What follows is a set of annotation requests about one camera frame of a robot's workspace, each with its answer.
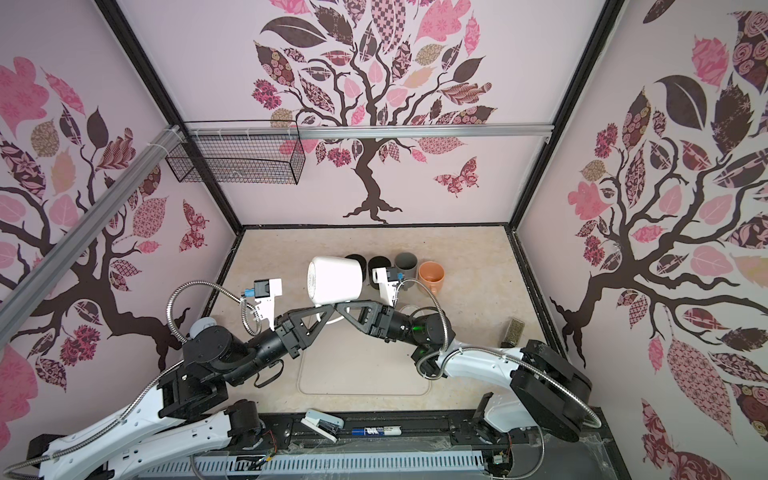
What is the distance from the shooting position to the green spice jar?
87 centimetres

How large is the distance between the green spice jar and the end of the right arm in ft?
1.37

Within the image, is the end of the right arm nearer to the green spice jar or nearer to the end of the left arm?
the end of the left arm

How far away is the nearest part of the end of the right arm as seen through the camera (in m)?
0.54
